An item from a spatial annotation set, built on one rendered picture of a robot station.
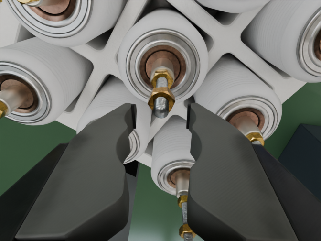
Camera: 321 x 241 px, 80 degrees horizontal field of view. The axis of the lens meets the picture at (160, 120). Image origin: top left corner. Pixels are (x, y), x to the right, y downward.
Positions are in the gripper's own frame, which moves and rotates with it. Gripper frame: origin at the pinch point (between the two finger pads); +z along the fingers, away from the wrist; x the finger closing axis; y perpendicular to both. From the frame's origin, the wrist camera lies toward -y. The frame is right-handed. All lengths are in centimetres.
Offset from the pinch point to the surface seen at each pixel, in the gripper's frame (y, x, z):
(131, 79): 1.5, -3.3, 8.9
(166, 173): 15.8, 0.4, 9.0
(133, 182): 27.1, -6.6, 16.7
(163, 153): 13.3, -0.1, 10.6
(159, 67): -0.5, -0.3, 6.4
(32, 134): 28, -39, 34
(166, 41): -2.1, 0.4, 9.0
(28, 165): 41, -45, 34
